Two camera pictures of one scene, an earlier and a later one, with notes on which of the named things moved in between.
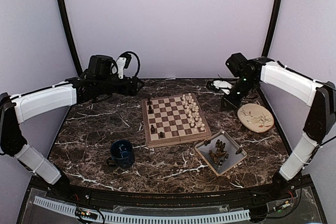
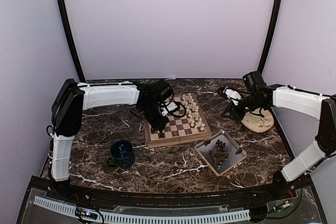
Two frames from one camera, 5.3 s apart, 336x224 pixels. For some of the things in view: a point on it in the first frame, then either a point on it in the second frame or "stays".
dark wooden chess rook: x=161 y=135 stays
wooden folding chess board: x=173 y=119 stays
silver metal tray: x=221 y=152 stays
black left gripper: x=133 y=91 -> x=158 y=125
